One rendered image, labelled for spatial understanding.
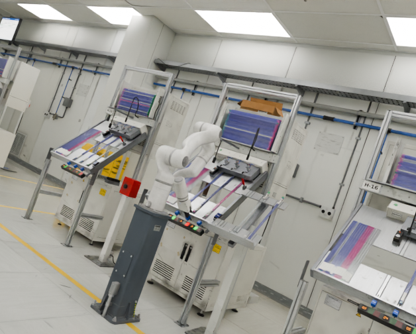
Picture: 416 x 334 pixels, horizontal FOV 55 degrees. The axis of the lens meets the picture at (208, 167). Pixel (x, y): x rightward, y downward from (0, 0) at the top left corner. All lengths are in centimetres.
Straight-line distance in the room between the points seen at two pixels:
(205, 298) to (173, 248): 50
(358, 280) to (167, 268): 160
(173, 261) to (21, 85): 443
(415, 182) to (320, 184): 190
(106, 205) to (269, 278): 201
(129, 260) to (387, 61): 353
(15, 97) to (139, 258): 481
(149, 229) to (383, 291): 138
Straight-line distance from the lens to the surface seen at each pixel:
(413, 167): 290
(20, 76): 695
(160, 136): 427
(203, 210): 296
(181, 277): 334
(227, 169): 324
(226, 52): 588
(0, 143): 699
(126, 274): 260
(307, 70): 515
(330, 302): 279
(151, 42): 632
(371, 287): 245
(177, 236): 338
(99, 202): 411
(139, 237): 255
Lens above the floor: 101
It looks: 2 degrees up
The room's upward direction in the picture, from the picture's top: 20 degrees clockwise
